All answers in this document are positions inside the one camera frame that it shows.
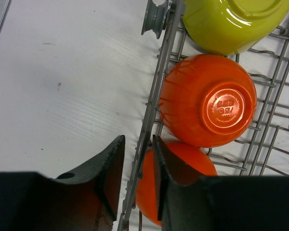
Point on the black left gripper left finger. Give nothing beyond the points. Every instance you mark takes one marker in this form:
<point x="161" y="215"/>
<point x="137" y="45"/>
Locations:
<point x="85" y="198"/>

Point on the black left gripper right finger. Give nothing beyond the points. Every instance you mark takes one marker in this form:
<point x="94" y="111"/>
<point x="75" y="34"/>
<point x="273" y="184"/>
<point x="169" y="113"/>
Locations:
<point x="218" y="203"/>

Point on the orange bowl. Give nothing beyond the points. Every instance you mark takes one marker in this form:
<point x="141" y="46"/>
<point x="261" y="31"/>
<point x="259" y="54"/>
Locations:
<point x="190" y="164"/>
<point x="207" y="100"/>

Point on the grey wire dish rack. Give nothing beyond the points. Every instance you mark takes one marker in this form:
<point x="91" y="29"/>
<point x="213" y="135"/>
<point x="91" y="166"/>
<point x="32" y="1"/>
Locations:
<point x="263" y="149"/>

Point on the lime green bowl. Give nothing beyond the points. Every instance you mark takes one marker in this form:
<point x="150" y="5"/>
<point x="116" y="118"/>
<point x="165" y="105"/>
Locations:
<point x="228" y="27"/>

